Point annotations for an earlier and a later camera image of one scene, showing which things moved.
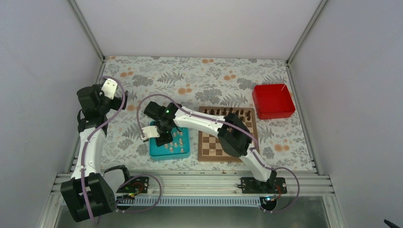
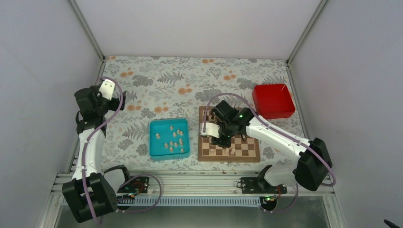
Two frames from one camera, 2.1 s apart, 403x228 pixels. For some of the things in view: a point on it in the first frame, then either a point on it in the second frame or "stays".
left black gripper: [117, 106] stays
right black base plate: [273, 185] stays
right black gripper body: [168, 138] to [226, 143]
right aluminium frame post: [320, 7] stays
